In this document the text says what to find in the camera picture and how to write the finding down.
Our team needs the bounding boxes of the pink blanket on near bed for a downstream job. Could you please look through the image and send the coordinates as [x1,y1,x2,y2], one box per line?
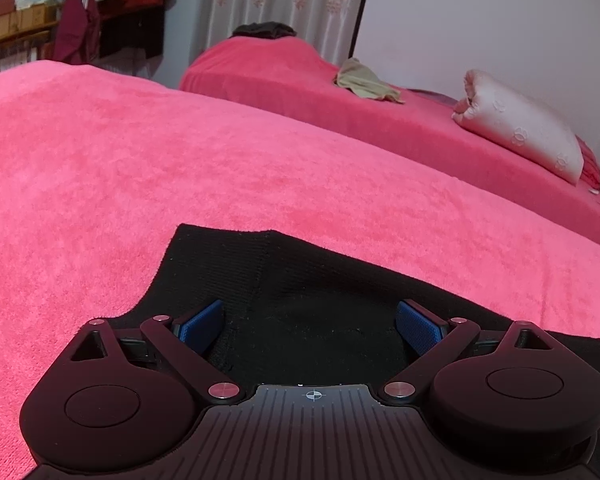
[0,61,600,479]

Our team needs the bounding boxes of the beige garment on bed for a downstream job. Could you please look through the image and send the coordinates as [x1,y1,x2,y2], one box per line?
[334,58,404,104]

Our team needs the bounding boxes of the folded red cloth stack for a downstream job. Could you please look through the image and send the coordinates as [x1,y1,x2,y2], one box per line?
[577,136,600,191]

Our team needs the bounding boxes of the hanging clothes rack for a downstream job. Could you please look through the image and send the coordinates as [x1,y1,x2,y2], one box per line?
[51,0,179,64]

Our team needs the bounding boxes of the wooden shelf with boxes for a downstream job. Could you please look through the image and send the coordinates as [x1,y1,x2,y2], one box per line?
[0,0,62,79]

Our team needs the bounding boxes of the dark garment on bed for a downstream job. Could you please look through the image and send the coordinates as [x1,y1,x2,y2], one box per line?
[232,22,297,40]

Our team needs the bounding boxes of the pink far bed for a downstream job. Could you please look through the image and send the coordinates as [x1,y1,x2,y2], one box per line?
[180,37,600,244]

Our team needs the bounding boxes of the maroon hanging jacket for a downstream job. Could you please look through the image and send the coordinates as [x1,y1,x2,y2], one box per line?
[53,0,100,65]

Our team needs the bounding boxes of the black knit pants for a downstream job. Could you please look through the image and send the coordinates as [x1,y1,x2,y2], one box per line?
[111,223,600,461]

